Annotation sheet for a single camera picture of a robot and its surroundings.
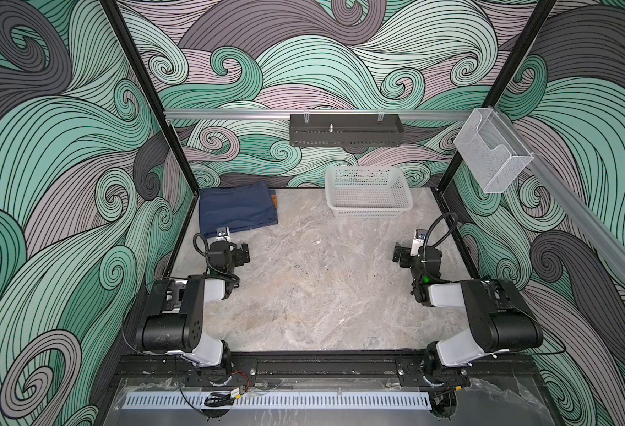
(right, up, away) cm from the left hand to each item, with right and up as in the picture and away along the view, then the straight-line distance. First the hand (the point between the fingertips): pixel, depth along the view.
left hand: (229, 243), depth 94 cm
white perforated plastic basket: (+56, +20, +26) cm, 65 cm away
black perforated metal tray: (+43, +42, +4) cm, 60 cm away
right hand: (+65, 0, -1) cm, 65 cm away
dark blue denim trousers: (-1, +13, +18) cm, 23 cm away
